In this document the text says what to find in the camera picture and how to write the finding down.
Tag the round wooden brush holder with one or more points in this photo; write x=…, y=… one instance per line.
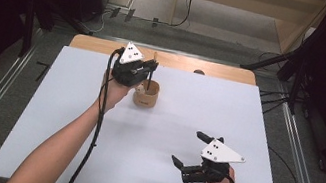
x=145, y=100

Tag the black tripod stand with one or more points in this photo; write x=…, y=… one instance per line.
x=28, y=27
x=293, y=70

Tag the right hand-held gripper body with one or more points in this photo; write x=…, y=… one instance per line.
x=219, y=152

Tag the white table mat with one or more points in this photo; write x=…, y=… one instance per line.
x=160, y=131

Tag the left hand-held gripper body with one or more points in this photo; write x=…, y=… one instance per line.
x=128, y=65

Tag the person's left hand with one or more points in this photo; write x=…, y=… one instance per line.
x=114, y=94

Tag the wooden table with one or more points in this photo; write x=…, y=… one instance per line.
x=183, y=63

